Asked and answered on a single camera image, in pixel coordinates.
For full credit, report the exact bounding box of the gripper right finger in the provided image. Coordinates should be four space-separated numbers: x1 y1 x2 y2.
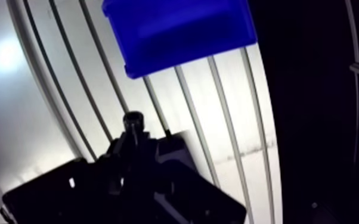
135 130 248 224

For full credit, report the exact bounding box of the blue bin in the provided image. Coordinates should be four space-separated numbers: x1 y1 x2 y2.
101 0 258 80

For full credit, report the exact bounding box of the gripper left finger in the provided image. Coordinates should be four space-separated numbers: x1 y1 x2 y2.
2 130 137 224

